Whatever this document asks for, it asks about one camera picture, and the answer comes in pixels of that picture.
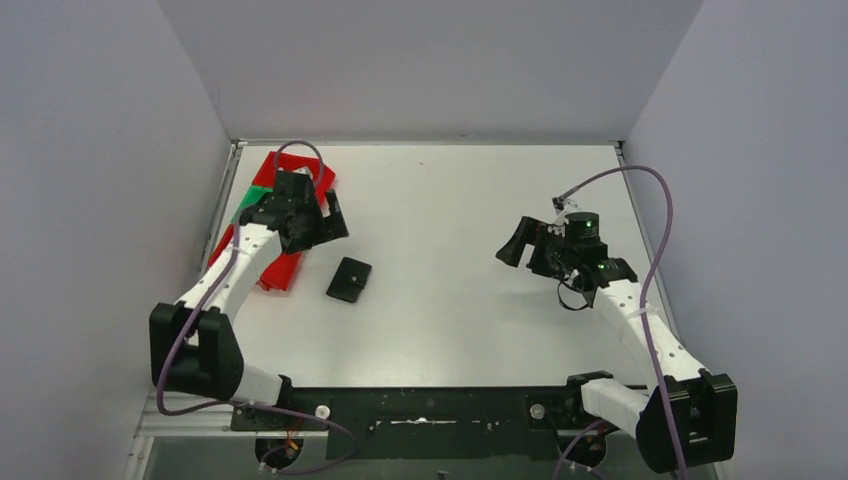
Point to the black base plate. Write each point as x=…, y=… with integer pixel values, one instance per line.
x=428, y=423

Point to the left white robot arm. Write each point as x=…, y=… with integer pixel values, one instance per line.
x=193, y=346

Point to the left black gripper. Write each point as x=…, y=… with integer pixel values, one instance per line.
x=321, y=221

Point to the aluminium frame rail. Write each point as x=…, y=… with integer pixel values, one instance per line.
x=212, y=421

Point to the green bin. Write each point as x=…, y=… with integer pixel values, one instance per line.
x=251, y=197

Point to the red bin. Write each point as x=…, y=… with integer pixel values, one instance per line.
x=281, y=273
x=324, y=175

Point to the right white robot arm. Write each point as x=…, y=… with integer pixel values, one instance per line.
x=687, y=415

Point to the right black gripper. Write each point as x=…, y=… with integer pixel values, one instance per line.
x=539, y=245

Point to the black leather card holder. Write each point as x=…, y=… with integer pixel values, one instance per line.
x=349, y=280

